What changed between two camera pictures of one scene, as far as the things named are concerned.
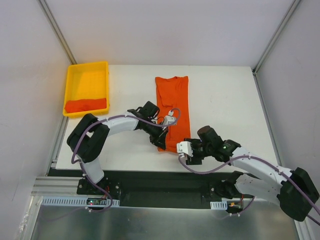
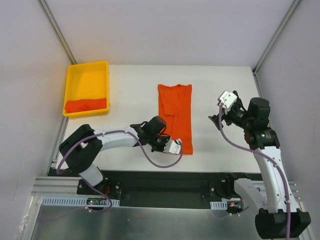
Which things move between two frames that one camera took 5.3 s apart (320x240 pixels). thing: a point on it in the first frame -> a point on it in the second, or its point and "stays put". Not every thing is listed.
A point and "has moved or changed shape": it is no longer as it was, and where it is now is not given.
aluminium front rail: x=56 y=186 stays put
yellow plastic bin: x=87 y=90 stays put
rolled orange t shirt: x=80 y=105 stays put
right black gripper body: x=194 y=153 -> x=225 y=116
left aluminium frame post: x=57 y=31 stays put
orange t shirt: x=172 y=93 has moved or changed shape
